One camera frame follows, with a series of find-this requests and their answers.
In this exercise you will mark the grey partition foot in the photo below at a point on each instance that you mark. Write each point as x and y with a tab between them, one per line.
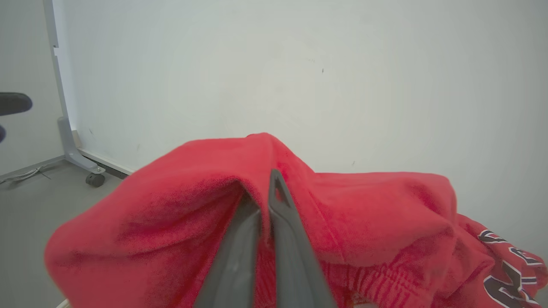
72	147

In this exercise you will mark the white partition panel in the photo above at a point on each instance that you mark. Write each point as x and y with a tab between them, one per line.
299	85

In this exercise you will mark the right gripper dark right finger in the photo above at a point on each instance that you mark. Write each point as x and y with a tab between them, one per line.
291	256

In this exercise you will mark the red and white garment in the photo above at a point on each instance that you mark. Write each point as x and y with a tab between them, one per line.
171	231

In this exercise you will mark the black caster wheel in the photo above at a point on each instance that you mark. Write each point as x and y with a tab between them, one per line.
95	179

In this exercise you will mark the black office chair part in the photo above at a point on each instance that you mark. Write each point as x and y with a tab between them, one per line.
13	103

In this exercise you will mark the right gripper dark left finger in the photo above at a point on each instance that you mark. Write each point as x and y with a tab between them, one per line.
235	265

